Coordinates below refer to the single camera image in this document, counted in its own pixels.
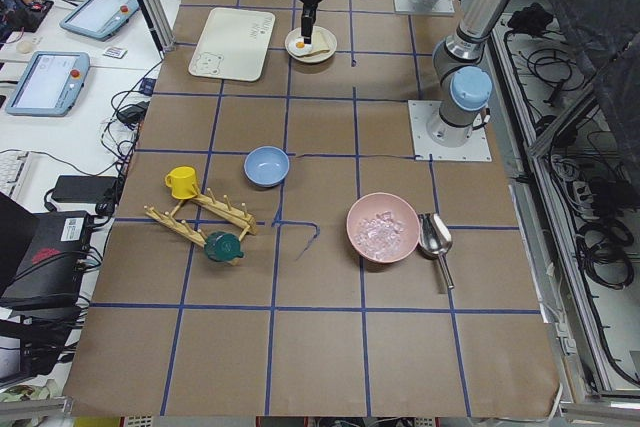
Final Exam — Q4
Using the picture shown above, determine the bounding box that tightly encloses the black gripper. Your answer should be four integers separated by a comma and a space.
299, 0, 323, 45

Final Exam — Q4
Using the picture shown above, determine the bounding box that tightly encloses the yellow mug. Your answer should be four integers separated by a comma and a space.
164, 166, 200, 200

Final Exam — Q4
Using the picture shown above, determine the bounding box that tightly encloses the blue bowl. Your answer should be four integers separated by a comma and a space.
244, 146, 290, 188

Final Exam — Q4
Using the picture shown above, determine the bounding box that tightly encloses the black computer box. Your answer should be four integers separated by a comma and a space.
1, 195, 93, 311

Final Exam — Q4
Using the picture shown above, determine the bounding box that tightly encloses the fried egg toy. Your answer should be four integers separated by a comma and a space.
289, 39, 312, 56

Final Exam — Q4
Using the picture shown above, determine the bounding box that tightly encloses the bottom bread slice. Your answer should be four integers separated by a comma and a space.
305, 28, 332, 56

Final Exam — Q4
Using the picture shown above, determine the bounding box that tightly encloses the white keyboard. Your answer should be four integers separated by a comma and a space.
0, 150, 35, 201

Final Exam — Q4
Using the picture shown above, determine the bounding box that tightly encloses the white round plate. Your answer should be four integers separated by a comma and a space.
284, 26, 337, 64

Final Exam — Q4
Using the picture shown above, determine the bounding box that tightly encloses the blue teach pendant far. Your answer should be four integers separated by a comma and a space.
59, 0, 139, 41

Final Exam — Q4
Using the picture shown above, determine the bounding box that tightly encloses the blue teach pendant near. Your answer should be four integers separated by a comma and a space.
5, 51, 90, 117

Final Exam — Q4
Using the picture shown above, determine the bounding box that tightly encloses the metal scoop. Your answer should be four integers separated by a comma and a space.
418, 213, 454, 290

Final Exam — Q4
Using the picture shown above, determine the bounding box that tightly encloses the blue teach pendant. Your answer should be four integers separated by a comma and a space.
5, 51, 90, 117
59, 0, 139, 41

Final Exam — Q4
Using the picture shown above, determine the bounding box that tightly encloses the pink bowl with ice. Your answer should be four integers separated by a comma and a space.
346, 192, 421, 263

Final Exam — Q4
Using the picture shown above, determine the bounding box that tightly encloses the black power brick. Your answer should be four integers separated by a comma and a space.
51, 175, 116, 204

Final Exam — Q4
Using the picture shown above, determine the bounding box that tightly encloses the dark green mug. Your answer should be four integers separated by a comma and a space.
204, 231, 244, 263

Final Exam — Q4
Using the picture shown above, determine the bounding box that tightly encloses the cream bear tray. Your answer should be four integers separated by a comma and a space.
188, 7, 275, 82

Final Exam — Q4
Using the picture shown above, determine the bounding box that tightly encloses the wooden mug rack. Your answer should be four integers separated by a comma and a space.
143, 188, 258, 248

